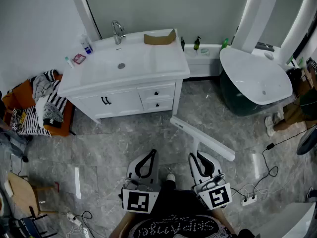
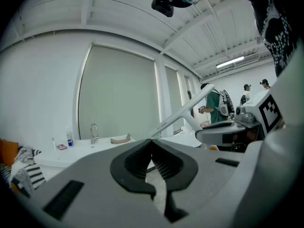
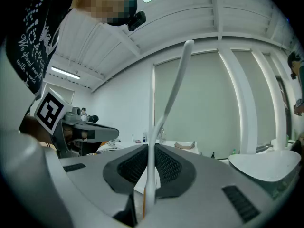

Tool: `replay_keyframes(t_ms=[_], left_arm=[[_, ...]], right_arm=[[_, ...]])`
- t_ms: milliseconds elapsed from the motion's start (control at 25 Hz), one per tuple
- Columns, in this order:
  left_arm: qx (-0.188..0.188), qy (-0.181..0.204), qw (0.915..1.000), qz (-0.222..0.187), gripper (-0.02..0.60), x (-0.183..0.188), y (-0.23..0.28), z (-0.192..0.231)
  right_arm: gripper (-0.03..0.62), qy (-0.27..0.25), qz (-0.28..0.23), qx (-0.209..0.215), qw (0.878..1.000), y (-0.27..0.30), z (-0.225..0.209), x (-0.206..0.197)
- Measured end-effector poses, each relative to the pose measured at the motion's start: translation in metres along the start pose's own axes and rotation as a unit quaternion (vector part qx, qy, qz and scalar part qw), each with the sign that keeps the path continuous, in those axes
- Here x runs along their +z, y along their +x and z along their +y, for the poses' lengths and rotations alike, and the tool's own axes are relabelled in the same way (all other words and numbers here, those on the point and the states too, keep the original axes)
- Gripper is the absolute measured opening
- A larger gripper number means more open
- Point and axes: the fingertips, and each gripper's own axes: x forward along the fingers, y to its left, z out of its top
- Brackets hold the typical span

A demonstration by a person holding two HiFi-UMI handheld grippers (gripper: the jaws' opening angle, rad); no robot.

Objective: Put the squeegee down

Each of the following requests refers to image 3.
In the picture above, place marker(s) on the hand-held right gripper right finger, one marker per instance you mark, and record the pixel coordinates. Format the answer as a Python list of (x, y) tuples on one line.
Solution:
[(209, 179)]

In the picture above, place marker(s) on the chrome faucet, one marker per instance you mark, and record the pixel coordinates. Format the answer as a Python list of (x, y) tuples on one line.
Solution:
[(163, 139)]

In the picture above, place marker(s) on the pink packet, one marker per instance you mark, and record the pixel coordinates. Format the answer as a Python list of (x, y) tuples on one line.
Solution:
[(137, 141)]

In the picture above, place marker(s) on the person in black shirt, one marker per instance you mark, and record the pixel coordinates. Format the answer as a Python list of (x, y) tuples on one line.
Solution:
[(31, 32)]

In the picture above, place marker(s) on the white oval basin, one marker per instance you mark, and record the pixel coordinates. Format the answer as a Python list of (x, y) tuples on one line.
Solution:
[(266, 163)]

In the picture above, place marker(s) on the person's left hand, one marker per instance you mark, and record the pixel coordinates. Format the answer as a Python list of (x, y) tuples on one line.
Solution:
[(68, 133)]

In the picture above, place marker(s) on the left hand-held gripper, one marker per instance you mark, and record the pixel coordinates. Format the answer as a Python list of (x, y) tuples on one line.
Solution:
[(51, 110)]

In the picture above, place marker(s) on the person's head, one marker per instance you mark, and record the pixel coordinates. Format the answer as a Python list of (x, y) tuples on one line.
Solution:
[(107, 3)]

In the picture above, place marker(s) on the dark green pump bottle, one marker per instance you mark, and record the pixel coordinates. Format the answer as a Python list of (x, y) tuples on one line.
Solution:
[(213, 156)]

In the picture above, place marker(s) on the white bathtub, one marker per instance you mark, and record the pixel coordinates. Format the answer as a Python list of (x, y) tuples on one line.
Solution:
[(169, 143)]

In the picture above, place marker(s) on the person's left forearm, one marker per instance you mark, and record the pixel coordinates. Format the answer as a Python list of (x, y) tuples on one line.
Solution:
[(35, 129)]

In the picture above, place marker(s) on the ceiling tube light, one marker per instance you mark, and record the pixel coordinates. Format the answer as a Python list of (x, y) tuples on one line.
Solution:
[(65, 72)]

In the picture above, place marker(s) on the black head camera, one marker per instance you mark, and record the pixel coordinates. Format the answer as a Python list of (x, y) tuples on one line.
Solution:
[(136, 20)]

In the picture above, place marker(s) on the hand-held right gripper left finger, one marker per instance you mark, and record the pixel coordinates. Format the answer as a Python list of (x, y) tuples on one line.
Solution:
[(95, 174)]

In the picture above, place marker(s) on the bright green bottle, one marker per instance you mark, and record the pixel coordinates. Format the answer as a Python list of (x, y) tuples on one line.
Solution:
[(234, 151)]

